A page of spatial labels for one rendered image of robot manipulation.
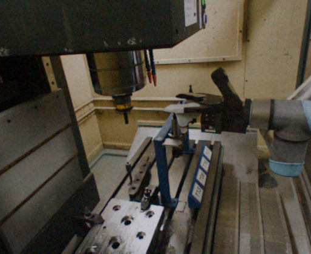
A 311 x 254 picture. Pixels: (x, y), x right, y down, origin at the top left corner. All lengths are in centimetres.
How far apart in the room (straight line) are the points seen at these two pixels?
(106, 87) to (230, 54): 112
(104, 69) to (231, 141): 128
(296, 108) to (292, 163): 14
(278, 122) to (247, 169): 105
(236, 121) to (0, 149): 76
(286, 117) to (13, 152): 87
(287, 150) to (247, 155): 106
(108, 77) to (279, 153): 46
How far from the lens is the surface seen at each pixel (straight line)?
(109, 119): 208
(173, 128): 96
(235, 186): 150
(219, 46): 164
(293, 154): 66
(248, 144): 175
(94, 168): 206
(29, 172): 108
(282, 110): 62
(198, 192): 114
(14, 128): 100
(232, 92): 62
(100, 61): 65
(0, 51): 79
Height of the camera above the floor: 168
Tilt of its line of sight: 24 degrees down
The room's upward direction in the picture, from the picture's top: 7 degrees counter-clockwise
